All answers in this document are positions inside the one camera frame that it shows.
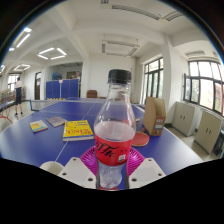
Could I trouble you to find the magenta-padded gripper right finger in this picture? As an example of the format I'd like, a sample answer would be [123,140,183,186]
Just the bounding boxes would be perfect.
[126,146,167,190]

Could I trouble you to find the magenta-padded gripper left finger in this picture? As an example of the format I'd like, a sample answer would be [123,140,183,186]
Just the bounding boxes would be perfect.
[57,146,100,190]

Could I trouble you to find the clear red-labelled drink bottle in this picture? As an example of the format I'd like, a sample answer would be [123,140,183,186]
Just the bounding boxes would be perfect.
[93,68,137,190]

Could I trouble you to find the white mug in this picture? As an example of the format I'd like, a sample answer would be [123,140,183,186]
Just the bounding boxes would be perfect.
[39,160,65,176]

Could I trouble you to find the brown cardboard box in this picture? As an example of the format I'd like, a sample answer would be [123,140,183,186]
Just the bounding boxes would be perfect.
[142,96,167,137]

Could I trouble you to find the grey thin book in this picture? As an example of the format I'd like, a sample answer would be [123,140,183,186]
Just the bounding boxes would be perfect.
[45,115,69,128]

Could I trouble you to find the small yellow and blue book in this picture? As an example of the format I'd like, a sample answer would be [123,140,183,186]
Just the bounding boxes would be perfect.
[29,119,49,134]

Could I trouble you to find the beige cabinet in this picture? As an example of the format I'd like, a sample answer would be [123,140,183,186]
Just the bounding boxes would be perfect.
[194,109,223,154]
[171,101,198,137]

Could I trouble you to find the brown armchair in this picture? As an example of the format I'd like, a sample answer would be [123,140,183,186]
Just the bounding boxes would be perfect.
[86,89,98,99]

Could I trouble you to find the blue partition panels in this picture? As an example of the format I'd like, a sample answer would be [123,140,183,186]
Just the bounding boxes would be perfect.
[45,78,80,100]

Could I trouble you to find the blue-framed court barrier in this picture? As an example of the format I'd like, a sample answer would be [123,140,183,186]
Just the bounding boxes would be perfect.
[29,98,51,112]

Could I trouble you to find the black-framed window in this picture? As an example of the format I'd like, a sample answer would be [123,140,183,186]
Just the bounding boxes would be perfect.
[143,57,165,104]
[182,59,224,116]

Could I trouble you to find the dark door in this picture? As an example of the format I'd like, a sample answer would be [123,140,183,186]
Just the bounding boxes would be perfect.
[34,71,42,101]

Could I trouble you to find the person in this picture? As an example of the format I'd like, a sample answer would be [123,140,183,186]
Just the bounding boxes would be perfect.
[13,76,24,117]

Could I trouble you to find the blue red-legged table tennis table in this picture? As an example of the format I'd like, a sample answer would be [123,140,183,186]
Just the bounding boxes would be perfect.
[0,99,16,124]

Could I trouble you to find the shelf unit with books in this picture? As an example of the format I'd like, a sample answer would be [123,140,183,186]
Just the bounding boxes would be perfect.
[0,87,27,104]

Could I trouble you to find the white ceiling air conditioner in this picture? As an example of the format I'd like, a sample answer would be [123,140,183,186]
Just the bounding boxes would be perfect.
[101,39,141,58]

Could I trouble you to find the ceiling strip lights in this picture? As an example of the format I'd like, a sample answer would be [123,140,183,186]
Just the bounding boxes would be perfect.
[0,26,68,73]

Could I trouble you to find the framed wall picture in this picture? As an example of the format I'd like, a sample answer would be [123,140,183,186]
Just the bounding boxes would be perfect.
[65,70,81,80]

